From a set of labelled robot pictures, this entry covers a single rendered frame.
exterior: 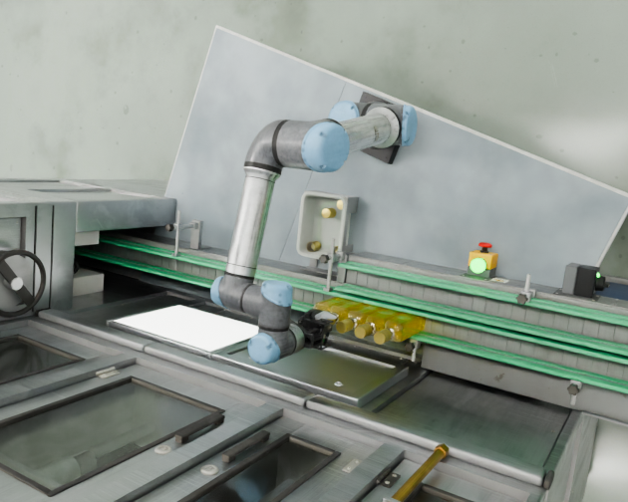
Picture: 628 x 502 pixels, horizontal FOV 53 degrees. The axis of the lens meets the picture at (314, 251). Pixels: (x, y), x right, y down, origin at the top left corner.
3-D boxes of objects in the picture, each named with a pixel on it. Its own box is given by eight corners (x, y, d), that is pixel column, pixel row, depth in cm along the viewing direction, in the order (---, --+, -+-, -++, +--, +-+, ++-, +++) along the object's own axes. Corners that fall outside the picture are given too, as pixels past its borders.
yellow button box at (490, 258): (472, 271, 198) (466, 274, 191) (476, 247, 197) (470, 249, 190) (495, 275, 194) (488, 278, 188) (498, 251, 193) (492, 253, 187)
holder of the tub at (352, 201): (307, 266, 228) (296, 269, 222) (315, 190, 224) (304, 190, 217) (350, 275, 220) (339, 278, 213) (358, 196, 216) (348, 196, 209)
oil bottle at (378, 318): (390, 321, 199) (360, 335, 181) (392, 304, 199) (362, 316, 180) (407, 325, 197) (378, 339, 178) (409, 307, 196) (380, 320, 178)
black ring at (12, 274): (36, 308, 208) (-26, 320, 190) (38, 244, 205) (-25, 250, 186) (46, 311, 206) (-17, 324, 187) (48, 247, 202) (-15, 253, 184)
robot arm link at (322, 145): (379, 100, 192) (270, 122, 150) (424, 103, 185) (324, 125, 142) (378, 139, 196) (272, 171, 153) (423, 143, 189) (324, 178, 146)
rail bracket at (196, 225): (201, 250, 248) (160, 256, 229) (204, 208, 246) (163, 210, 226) (210, 252, 246) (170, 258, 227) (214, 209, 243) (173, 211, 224)
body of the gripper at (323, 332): (331, 347, 170) (308, 357, 160) (304, 339, 174) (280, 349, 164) (335, 319, 169) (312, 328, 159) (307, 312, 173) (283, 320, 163)
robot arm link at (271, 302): (243, 278, 151) (239, 323, 153) (281, 288, 145) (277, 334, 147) (263, 275, 158) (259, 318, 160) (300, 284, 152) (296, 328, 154)
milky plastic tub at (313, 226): (308, 252, 227) (295, 254, 220) (314, 189, 224) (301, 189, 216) (351, 260, 219) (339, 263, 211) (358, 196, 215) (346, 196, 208)
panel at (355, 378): (177, 310, 231) (105, 329, 202) (178, 302, 231) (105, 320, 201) (408, 376, 187) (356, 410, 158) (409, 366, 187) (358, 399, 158)
